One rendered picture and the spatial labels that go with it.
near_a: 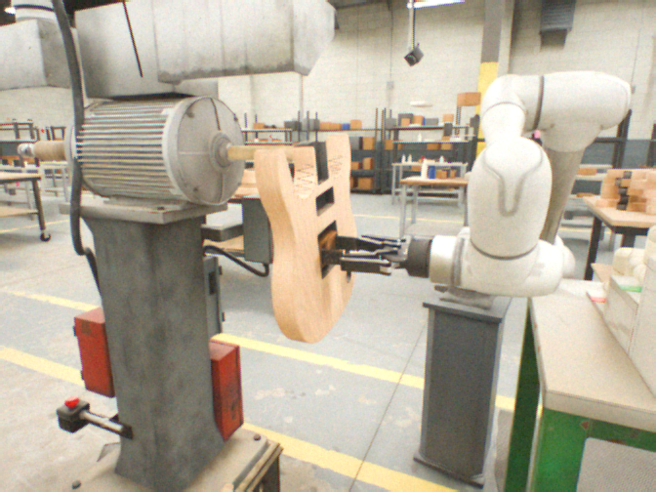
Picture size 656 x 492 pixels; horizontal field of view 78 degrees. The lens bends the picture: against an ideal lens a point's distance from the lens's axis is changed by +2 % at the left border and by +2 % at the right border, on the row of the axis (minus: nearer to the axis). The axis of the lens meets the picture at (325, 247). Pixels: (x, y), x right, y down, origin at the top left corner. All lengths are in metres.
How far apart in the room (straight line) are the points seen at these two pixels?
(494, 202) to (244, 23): 0.51
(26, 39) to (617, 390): 1.34
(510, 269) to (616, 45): 11.55
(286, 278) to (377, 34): 12.11
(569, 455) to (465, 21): 11.81
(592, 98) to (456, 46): 11.03
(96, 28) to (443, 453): 1.78
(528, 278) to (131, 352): 0.99
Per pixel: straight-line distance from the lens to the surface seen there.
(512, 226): 0.63
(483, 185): 0.61
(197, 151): 0.95
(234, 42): 0.80
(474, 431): 1.75
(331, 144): 0.92
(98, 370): 1.38
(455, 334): 1.58
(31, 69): 1.24
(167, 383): 1.23
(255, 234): 1.22
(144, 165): 1.02
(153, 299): 1.12
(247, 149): 0.95
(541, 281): 0.73
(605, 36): 12.17
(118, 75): 1.11
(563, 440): 0.74
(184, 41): 0.88
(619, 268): 1.07
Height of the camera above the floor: 1.27
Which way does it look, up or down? 14 degrees down
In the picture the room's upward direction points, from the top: straight up
